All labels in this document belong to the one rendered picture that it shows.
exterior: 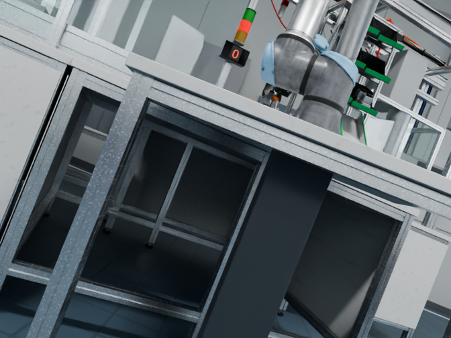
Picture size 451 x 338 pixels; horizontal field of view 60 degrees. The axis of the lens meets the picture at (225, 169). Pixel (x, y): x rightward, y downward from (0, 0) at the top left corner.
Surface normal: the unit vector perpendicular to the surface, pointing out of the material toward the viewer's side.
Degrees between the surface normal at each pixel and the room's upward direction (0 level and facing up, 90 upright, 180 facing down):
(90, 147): 90
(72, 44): 90
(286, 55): 85
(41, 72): 90
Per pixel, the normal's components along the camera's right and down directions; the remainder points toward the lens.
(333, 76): -0.21, -0.09
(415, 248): 0.30, 0.11
